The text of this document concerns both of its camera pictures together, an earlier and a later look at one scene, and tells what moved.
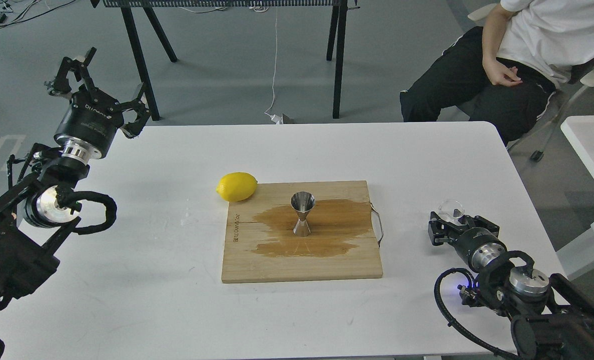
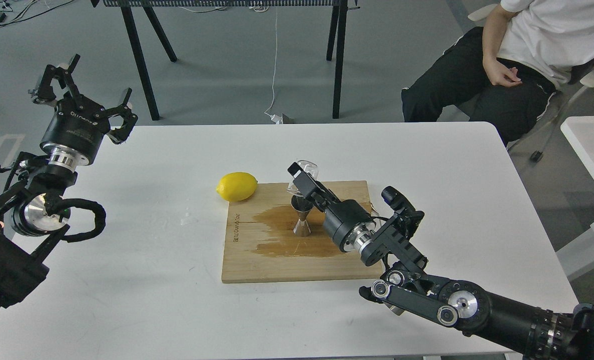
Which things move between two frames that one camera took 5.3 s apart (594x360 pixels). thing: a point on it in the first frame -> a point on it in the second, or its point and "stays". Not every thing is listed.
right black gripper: [480, 245] -> [349, 223]
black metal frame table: [336, 45] stays
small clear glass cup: [446, 210] -> [309, 167]
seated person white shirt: [503, 74] stays
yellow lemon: [237, 186] stays
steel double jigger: [303, 202] stays
